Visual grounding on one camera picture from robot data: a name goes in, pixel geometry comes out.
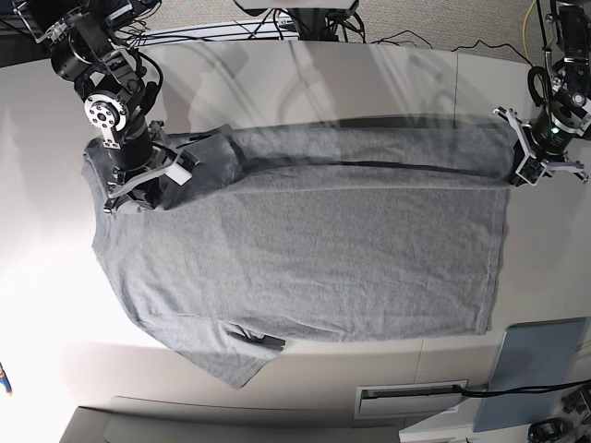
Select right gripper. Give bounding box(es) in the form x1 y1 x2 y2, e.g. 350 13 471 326
103 121 199 213

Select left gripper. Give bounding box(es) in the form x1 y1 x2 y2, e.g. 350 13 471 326
493 105 589 186

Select grey T-shirt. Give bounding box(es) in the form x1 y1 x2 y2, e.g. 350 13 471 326
82 126 514 389

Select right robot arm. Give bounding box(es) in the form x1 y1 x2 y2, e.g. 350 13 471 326
13 1 198 213

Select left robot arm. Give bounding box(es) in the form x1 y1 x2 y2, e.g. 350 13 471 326
494 1 590 186

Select blue grey tablet pad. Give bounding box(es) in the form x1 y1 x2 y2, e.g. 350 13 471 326
473 317 586 433

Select yellow cable on floor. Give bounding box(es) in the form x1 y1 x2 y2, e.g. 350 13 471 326
521 0 537 59

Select black camera stand base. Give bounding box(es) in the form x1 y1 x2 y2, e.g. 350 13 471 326
235 0 366 42

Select blue orange tool handle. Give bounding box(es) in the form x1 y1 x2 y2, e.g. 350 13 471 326
0 365 13 396

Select black cable on table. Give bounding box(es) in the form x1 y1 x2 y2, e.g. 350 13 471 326
454 378 591 399

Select white table cable tray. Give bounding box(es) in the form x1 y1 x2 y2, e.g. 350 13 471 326
354 379 467 420

